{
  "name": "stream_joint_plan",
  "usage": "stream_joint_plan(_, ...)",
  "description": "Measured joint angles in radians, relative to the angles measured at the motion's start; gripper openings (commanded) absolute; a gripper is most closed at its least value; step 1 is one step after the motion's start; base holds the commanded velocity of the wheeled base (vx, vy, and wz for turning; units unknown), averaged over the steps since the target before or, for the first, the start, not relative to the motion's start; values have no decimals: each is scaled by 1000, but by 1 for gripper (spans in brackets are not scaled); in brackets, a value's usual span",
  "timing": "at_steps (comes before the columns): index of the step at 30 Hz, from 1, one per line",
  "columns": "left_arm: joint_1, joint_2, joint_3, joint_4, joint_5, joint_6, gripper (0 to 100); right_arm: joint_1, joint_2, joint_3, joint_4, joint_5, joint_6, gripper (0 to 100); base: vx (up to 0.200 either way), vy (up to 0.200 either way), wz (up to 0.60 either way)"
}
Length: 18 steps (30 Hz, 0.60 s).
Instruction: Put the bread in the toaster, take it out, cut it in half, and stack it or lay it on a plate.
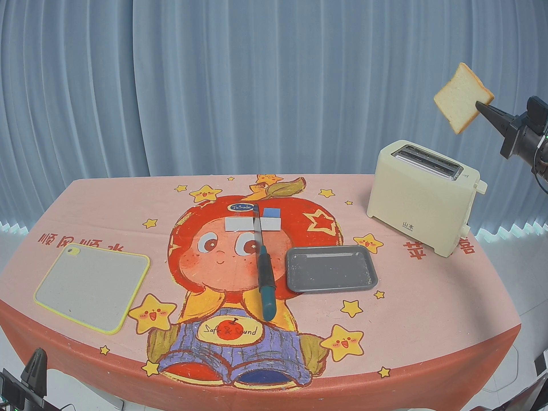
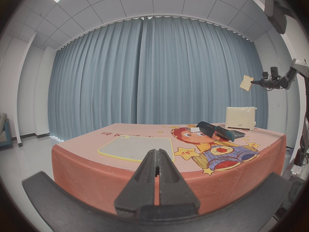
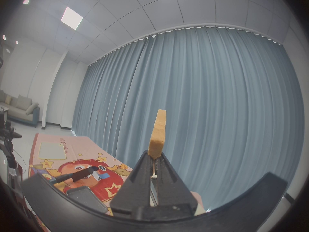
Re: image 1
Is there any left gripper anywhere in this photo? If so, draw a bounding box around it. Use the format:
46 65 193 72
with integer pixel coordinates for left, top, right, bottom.
0 348 48 411

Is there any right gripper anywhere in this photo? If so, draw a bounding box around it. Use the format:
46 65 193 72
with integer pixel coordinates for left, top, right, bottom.
475 100 541 160

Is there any slice of bread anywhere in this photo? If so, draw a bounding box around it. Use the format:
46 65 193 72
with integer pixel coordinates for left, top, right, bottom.
433 63 495 135

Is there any cream toaster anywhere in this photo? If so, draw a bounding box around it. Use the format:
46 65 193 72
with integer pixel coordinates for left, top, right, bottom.
366 140 488 258

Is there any cutting board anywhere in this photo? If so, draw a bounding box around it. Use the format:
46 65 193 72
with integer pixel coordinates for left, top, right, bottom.
33 243 152 336

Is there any blue curtain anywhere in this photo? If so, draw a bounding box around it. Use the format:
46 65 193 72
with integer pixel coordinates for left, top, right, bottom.
130 0 548 241
0 0 150 234

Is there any dark grey tray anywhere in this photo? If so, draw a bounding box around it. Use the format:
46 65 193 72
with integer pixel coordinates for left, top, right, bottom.
285 245 380 294

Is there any white knife rest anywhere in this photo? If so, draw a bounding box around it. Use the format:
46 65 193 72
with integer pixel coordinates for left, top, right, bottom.
224 207 283 233

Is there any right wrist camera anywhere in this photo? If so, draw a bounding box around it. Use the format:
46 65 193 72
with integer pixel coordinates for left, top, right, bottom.
525 96 548 131

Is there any knife with blue-green handle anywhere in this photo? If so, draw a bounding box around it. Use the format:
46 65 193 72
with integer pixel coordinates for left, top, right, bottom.
252 203 278 322

